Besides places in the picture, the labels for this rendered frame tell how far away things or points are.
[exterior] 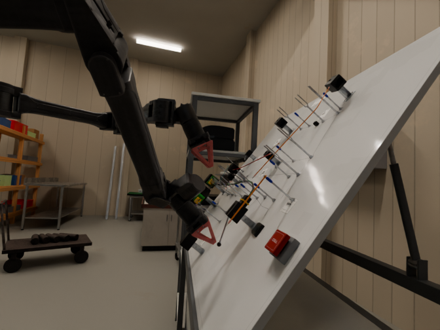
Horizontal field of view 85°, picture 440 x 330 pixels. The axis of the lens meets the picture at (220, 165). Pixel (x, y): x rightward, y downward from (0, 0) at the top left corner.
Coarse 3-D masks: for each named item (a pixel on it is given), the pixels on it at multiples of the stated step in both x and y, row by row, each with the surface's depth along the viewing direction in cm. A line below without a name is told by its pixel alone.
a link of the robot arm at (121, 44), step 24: (0, 0) 32; (24, 0) 32; (48, 0) 32; (72, 0) 32; (96, 0) 36; (0, 24) 34; (24, 24) 34; (48, 24) 34; (72, 24) 34; (96, 24) 34; (96, 48) 37; (120, 48) 40; (120, 72) 40
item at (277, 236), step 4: (276, 232) 53; (280, 232) 52; (284, 232) 50; (272, 236) 53; (276, 236) 52; (280, 236) 50; (284, 236) 49; (288, 236) 49; (272, 240) 52; (276, 240) 51; (280, 240) 49; (284, 240) 49; (268, 244) 52; (272, 244) 51; (276, 244) 50; (280, 244) 49; (284, 244) 49; (268, 248) 51; (272, 248) 50; (276, 248) 49; (280, 248) 49; (272, 252) 49; (276, 252) 49; (280, 252) 50; (276, 256) 49
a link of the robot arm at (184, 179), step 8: (184, 176) 68; (192, 176) 69; (168, 184) 72; (176, 184) 69; (184, 184) 66; (192, 184) 66; (200, 184) 69; (168, 192) 70; (176, 192) 67; (184, 192) 68; (192, 192) 68; (152, 200) 66; (160, 200) 66; (168, 200) 68
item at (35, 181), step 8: (24, 184) 497; (32, 184) 501; (40, 184) 505; (48, 184) 510; (56, 184) 526; (64, 184) 547; (72, 184) 571; (80, 184) 637; (24, 200) 498; (56, 200) 677; (24, 208) 498; (56, 208) 649; (64, 208) 657; (72, 208) 666; (80, 208) 680; (24, 216) 497; (32, 216) 517; (40, 216) 522; (48, 216) 528; (56, 216) 534
